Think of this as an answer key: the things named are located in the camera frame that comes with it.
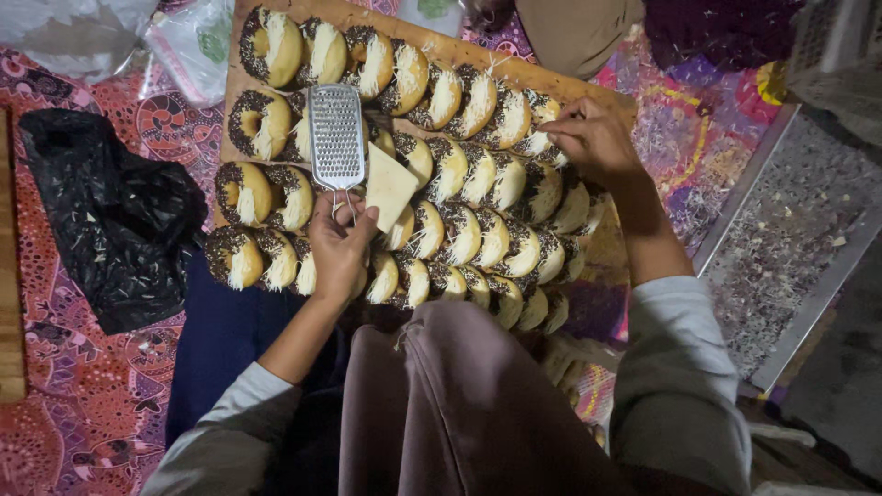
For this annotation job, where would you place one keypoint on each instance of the metal tray with sprinkles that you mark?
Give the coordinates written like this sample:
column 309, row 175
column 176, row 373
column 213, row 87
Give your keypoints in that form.
column 785, row 241

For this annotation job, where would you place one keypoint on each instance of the person's right hand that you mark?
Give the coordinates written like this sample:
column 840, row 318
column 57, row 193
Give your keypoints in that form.
column 606, row 141

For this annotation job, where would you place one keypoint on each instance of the dark blue cloth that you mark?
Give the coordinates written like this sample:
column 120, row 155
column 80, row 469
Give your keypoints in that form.
column 220, row 344

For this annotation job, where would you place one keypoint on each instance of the clear plastic bag green print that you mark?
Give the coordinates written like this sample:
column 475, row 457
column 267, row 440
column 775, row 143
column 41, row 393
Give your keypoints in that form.
column 193, row 48

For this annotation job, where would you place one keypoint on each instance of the small clear bag green print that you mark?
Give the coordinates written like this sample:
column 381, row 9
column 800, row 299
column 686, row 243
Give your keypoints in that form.
column 431, row 12

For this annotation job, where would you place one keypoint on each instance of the wooden board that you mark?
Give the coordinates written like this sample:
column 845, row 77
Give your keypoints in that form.
column 448, row 45

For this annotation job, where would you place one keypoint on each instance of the mauve trousers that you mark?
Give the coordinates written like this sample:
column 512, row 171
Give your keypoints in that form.
column 455, row 413

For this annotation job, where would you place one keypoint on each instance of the pale yellow cheese block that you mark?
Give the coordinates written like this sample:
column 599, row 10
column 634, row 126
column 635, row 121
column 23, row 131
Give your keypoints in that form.
column 389, row 186

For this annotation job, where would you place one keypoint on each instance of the metal hand grater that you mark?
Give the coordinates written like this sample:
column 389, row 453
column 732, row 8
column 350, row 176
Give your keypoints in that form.
column 336, row 138

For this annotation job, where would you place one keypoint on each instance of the dark purple cloth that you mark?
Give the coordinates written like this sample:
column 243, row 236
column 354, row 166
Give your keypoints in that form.
column 716, row 31

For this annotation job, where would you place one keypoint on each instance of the wooden plank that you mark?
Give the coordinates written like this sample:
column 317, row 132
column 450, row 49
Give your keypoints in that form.
column 9, row 275

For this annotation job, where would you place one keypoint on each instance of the metal box grater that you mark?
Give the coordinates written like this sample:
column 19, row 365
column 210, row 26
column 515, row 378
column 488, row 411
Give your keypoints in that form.
column 834, row 38

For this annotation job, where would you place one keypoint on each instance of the brown cloth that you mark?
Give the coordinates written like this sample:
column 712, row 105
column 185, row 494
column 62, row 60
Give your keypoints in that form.
column 579, row 34

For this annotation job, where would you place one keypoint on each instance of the large clear plastic bag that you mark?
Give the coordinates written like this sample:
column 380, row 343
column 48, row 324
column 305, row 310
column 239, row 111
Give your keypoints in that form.
column 69, row 34

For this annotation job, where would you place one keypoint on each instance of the person's left hand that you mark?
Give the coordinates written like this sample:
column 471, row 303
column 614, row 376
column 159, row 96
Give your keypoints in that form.
column 337, row 255

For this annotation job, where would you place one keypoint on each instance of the rows of sprinkle cheese donuts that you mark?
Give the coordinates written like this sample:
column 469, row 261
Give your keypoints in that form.
column 475, row 234

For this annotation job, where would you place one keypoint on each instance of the black plastic bag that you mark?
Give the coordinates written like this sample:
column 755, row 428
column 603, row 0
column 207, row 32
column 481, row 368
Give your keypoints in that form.
column 110, row 220

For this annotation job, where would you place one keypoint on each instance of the pink patterned batik mat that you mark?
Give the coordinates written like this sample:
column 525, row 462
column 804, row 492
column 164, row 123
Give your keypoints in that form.
column 89, row 399

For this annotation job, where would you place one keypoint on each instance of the grey long-sleeve top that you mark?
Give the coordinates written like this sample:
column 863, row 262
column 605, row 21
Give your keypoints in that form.
column 675, row 372

